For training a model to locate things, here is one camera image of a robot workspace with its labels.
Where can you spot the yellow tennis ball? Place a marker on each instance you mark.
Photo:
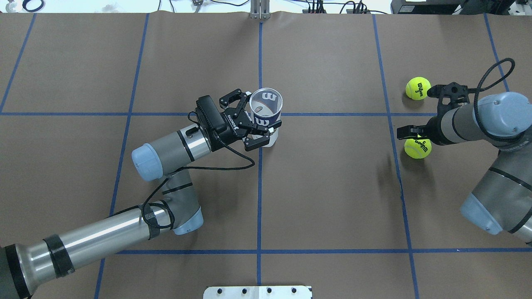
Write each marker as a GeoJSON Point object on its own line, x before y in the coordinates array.
{"type": "Point", "coordinates": [418, 149]}
{"type": "Point", "coordinates": [417, 88]}

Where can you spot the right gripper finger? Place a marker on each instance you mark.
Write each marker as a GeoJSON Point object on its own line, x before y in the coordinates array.
{"type": "Point", "coordinates": [452, 93]}
{"type": "Point", "coordinates": [412, 132]}

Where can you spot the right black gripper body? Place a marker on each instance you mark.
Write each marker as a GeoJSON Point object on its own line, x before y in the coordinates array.
{"type": "Point", "coordinates": [433, 123]}

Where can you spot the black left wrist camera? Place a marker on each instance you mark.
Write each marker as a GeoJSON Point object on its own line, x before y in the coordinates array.
{"type": "Point", "coordinates": [209, 116]}

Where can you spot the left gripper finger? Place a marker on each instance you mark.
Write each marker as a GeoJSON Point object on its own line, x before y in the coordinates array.
{"type": "Point", "coordinates": [239, 96]}
{"type": "Point", "coordinates": [266, 138]}

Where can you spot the clear tennis ball can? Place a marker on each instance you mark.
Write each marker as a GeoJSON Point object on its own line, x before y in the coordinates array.
{"type": "Point", "coordinates": [266, 105]}

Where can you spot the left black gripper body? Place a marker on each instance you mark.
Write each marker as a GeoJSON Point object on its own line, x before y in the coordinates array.
{"type": "Point", "coordinates": [230, 126]}

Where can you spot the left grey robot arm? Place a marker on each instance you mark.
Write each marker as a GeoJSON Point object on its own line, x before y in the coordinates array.
{"type": "Point", "coordinates": [168, 160]}

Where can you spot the white metal base plate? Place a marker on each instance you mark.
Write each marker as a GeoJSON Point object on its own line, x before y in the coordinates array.
{"type": "Point", "coordinates": [259, 292]}

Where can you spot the black box on desk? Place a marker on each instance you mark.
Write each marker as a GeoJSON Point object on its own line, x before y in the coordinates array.
{"type": "Point", "coordinates": [424, 7]}

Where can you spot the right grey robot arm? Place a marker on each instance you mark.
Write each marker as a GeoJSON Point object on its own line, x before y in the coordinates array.
{"type": "Point", "coordinates": [501, 201]}

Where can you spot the silver camera post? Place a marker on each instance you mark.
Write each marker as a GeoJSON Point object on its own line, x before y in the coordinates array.
{"type": "Point", "coordinates": [260, 9]}

